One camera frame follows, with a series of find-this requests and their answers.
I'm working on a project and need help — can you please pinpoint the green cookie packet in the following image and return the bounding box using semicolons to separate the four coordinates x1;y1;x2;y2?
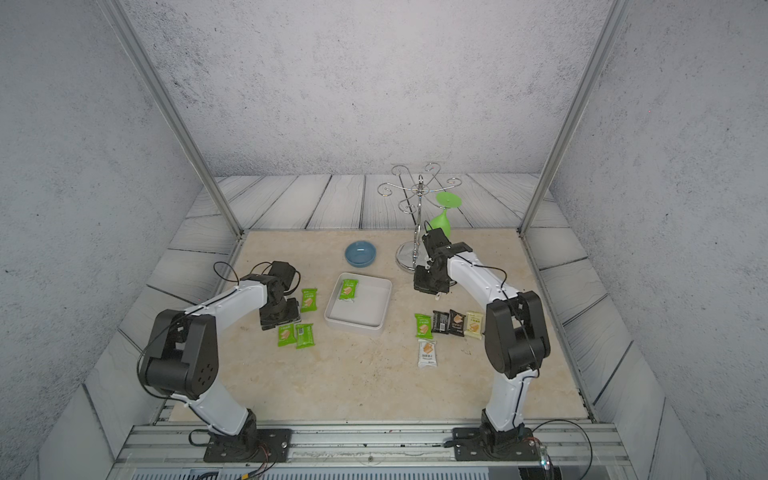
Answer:
295;324;315;349
414;314;433;340

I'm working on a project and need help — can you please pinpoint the black cookie packet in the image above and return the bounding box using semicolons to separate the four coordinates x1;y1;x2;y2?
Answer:
431;310;450;334
448;310;466;337

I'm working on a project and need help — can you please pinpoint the pale yellow cookie packet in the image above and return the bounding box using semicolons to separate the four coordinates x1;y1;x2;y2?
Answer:
464;311;484;340

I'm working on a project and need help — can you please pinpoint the white plastic storage box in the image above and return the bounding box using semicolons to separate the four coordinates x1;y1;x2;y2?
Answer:
324;272;393;337

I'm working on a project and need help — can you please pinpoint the white cookie packet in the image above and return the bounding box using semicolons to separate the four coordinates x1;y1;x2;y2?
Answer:
417;339;438;368

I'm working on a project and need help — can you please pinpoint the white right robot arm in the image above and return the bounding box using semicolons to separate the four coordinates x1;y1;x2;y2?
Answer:
414;229;551;454

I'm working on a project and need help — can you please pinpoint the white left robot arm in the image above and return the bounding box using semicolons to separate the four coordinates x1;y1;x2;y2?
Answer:
136;261;301;440

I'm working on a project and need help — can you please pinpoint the chrome wine glass rack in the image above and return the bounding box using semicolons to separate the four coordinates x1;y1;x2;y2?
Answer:
377;162;462;273

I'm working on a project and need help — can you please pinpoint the blue ceramic bowl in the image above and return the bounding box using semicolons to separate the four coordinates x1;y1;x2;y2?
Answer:
344;240;377;268

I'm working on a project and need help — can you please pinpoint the green plastic wine glass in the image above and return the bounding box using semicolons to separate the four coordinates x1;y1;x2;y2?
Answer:
428;190;462;238

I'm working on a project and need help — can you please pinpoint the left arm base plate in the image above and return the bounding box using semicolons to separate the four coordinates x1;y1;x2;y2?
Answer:
203;428;293;464

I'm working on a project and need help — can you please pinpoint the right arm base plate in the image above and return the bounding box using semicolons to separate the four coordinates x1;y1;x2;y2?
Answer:
443;427;540;462

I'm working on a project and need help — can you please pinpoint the aluminium frame rail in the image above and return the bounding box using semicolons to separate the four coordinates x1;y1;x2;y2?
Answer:
108;420;636;479

